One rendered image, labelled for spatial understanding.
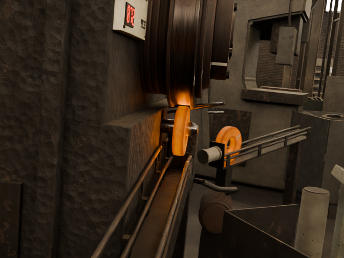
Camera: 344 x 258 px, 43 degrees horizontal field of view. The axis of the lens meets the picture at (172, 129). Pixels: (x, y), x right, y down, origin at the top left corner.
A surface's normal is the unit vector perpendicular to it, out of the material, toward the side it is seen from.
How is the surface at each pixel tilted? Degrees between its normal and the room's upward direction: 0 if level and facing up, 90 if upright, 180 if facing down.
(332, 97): 90
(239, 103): 90
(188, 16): 86
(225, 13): 75
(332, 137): 90
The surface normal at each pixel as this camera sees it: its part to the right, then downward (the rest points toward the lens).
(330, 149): 0.15, 0.15
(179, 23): -0.11, 0.14
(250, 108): -0.35, 0.09
